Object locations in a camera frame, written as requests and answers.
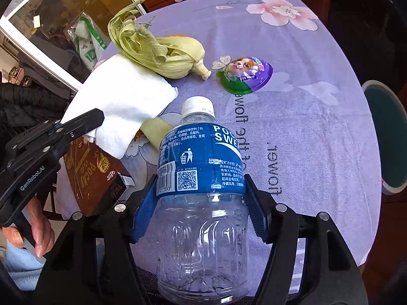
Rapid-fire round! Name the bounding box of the white-framed glass door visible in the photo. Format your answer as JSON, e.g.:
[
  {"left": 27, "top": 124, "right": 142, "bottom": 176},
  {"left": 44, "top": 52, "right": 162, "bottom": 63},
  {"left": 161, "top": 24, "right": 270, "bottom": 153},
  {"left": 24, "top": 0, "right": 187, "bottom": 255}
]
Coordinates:
[{"left": 0, "top": 0, "right": 150, "bottom": 93}]

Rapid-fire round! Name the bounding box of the pale green melon rind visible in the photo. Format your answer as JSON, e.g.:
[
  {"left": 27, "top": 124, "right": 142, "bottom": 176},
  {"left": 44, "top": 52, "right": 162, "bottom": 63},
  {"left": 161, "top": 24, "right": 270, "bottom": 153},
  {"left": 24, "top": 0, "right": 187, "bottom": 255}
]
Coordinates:
[{"left": 140, "top": 117, "right": 172, "bottom": 150}]

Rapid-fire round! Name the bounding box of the dark furniture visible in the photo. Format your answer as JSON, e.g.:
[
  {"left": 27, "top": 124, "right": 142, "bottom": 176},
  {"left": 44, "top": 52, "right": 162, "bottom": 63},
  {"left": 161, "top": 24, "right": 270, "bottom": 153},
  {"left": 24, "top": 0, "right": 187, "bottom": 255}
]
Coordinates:
[{"left": 331, "top": 0, "right": 407, "bottom": 85}]

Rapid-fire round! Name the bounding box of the clear plastic bottle blue label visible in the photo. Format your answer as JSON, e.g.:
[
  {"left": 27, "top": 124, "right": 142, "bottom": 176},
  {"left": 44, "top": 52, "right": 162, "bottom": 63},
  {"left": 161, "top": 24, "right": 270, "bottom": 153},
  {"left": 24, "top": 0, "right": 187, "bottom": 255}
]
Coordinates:
[{"left": 154, "top": 96, "right": 252, "bottom": 304}]

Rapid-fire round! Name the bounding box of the person's left hand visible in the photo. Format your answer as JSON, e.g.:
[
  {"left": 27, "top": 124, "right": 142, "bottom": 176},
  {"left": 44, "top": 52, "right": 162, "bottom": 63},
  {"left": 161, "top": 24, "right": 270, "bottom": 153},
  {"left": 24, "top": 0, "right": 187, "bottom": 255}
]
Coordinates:
[{"left": 2, "top": 194, "right": 55, "bottom": 258}]

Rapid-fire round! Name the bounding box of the black jacket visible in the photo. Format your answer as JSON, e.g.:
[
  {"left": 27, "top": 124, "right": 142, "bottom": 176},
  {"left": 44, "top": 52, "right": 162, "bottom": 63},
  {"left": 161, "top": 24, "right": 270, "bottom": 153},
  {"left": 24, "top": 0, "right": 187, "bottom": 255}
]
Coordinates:
[{"left": 0, "top": 83, "right": 72, "bottom": 140}]

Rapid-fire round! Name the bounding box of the white paper towel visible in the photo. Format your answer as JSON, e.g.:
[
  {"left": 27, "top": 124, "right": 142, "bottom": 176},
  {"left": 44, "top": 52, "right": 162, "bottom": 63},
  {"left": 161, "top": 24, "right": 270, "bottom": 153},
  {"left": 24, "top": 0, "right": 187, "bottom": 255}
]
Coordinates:
[{"left": 60, "top": 52, "right": 179, "bottom": 159}]

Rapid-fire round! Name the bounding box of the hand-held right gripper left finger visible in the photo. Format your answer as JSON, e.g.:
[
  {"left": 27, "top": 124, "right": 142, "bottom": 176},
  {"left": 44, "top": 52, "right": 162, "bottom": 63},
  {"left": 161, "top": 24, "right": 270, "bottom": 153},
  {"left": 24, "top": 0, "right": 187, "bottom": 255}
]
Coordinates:
[{"left": 35, "top": 175, "right": 159, "bottom": 305}]

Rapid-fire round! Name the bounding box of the green corn husk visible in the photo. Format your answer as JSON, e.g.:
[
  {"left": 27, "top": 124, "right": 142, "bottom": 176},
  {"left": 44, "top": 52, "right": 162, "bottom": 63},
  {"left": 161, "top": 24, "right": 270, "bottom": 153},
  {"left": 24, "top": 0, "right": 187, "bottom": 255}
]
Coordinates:
[{"left": 108, "top": 0, "right": 210, "bottom": 81}]

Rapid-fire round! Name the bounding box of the light blue clothing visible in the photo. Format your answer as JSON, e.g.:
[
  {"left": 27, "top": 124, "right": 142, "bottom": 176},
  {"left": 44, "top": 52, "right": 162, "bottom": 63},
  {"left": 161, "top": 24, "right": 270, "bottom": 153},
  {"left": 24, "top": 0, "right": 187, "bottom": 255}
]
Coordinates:
[{"left": 3, "top": 245, "right": 43, "bottom": 291}]

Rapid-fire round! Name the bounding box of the brown snack box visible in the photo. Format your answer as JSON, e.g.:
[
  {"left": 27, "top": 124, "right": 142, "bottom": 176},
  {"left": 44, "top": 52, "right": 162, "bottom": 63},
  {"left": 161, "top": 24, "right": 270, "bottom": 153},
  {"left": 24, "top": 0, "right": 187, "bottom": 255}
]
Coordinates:
[{"left": 64, "top": 136, "right": 134, "bottom": 217}]

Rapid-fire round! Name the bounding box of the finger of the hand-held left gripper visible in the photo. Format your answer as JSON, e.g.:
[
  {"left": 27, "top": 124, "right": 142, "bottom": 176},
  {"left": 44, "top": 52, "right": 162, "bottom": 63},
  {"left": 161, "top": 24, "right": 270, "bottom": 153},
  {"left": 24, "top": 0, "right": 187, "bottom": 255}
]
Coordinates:
[
  {"left": 5, "top": 108, "right": 105, "bottom": 153},
  {"left": 6, "top": 140, "right": 70, "bottom": 178}
]

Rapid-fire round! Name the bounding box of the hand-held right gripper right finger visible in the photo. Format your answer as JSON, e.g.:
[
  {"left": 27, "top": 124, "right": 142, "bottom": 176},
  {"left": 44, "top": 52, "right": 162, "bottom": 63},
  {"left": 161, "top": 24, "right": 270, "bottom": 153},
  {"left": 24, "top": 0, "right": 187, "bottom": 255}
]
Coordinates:
[{"left": 243, "top": 173, "right": 369, "bottom": 305}]

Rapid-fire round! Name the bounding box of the green and white plastic bag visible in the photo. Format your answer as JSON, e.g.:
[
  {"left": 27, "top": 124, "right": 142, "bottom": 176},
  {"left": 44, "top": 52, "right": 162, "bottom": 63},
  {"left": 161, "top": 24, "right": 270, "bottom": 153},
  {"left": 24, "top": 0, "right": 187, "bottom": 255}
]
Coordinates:
[{"left": 65, "top": 16, "right": 109, "bottom": 72}]

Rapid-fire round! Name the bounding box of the teal round stool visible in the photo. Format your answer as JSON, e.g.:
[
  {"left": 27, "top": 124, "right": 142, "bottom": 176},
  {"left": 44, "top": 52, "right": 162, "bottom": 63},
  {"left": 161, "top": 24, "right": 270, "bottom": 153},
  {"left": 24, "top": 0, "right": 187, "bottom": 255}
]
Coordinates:
[{"left": 362, "top": 80, "right": 407, "bottom": 195}]

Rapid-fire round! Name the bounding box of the purple dog-print egg package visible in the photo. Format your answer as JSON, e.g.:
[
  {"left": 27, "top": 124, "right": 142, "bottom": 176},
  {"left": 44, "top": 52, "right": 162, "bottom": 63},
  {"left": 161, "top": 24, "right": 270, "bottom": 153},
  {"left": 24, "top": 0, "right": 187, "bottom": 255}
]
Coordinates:
[{"left": 216, "top": 56, "right": 274, "bottom": 94}]

